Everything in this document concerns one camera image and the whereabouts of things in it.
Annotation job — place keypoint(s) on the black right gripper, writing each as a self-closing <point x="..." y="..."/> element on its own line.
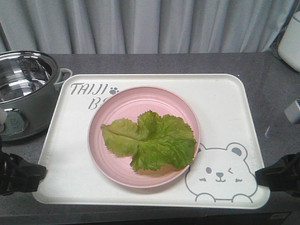
<point x="284" y="175"/>

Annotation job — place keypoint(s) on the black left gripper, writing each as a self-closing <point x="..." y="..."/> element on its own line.
<point x="17" y="174"/>

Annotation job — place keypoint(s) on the cream bear print tray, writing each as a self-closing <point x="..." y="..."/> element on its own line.
<point x="222" y="174"/>

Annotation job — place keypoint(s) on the green lettuce leaf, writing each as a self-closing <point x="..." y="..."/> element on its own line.
<point x="152" y="142"/>

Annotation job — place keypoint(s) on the pink round plate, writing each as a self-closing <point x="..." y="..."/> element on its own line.
<point x="129" y="104"/>

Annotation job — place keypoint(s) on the white appliance at right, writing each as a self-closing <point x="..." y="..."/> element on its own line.
<point x="289" y="46"/>

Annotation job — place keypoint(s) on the grey pleated curtain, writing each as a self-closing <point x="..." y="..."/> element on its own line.
<point x="143" y="26"/>

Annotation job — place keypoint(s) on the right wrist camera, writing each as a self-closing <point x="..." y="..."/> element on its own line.
<point x="292" y="112"/>

